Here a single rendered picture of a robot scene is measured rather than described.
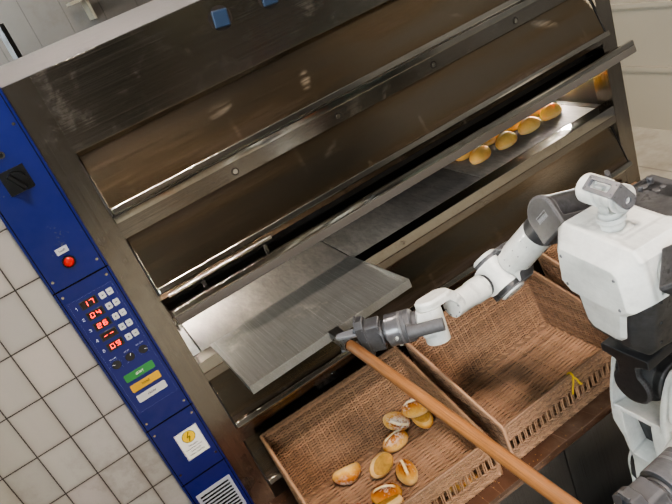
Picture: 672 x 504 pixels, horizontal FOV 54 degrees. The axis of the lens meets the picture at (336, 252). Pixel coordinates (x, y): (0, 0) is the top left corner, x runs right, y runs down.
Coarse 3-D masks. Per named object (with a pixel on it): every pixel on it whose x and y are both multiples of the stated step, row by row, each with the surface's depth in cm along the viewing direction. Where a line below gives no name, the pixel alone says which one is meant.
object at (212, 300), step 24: (600, 72) 224; (528, 96) 230; (552, 96) 217; (480, 120) 230; (480, 144) 208; (408, 168) 213; (432, 168) 203; (360, 192) 213; (360, 216) 195; (288, 240) 198; (312, 240) 190; (240, 264) 198; (264, 264) 185; (240, 288) 183; (192, 312) 178
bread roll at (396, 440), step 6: (390, 432) 223; (396, 432) 222; (402, 432) 222; (390, 438) 221; (396, 438) 221; (402, 438) 221; (384, 444) 221; (390, 444) 220; (396, 444) 220; (402, 444) 221; (384, 450) 222; (390, 450) 220; (396, 450) 221
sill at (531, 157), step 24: (576, 120) 252; (600, 120) 250; (552, 144) 242; (504, 168) 239; (528, 168) 240; (480, 192) 233; (432, 216) 227; (384, 240) 225; (408, 240) 224; (216, 360) 202
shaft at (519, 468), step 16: (352, 352) 173; (368, 352) 168; (384, 368) 160; (400, 384) 154; (416, 400) 149; (432, 400) 145; (448, 416) 139; (464, 432) 134; (480, 432) 132; (480, 448) 131; (496, 448) 127; (512, 464) 123; (528, 480) 119; (544, 480) 117; (544, 496) 116; (560, 496) 114
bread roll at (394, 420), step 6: (390, 414) 224; (396, 414) 224; (402, 414) 225; (384, 420) 224; (390, 420) 222; (396, 420) 222; (402, 420) 223; (408, 420) 225; (390, 426) 223; (396, 426) 222; (402, 426) 223; (408, 426) 225
